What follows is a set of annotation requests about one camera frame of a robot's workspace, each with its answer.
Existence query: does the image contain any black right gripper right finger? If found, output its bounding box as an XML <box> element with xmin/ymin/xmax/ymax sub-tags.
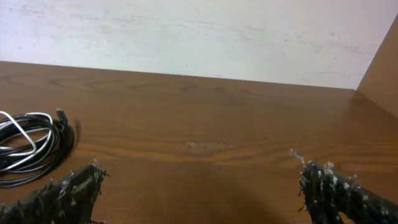
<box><xmin>290</xmin><ymin>149</ymin><xmax>397</xmax><ymax>224</ymax></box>

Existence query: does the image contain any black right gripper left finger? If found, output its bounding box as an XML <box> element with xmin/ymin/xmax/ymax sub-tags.
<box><xmin>1</xmin><ymin>161</ymin><xmax>108</xmax><ymax>224</ymax></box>

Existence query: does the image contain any black cable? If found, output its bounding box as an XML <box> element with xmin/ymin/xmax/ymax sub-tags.
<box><xmin>0</xmin><ymin>108</ymin><xmax>75</xmax><ymax>189</ymax></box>

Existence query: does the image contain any white cable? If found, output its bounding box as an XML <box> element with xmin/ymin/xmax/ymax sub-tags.
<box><xmin>0</xmin><ymin>111</ymin><xmax>53</xmax><ymax>172</ymax></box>

